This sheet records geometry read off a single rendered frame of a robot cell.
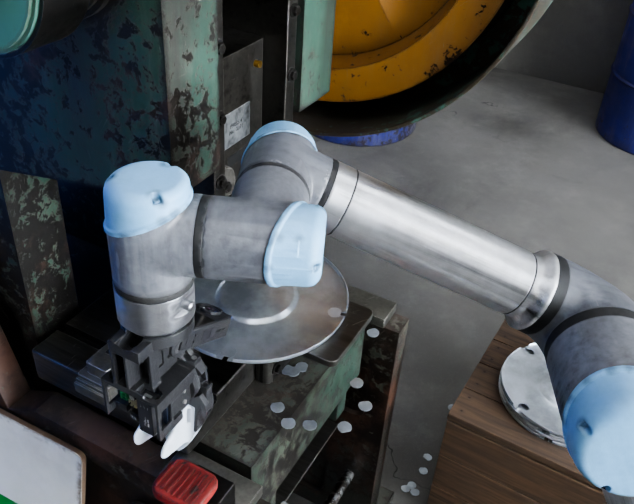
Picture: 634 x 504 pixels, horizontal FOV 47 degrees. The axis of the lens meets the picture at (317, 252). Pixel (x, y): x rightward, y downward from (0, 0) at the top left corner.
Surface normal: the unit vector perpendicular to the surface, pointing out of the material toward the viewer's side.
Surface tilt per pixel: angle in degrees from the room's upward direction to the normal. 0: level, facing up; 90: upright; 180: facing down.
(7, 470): 78
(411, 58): 90
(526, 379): 0
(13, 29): 90
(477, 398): 0
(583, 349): 43
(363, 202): 49
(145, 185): 0
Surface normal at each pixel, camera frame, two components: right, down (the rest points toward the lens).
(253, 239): -0.02, 0.00
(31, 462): -0.44, 0.32
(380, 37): -0.48, 0.49
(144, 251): -0.01, 0.55
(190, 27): 0.88, 0.33
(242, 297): 0.04, -0.79
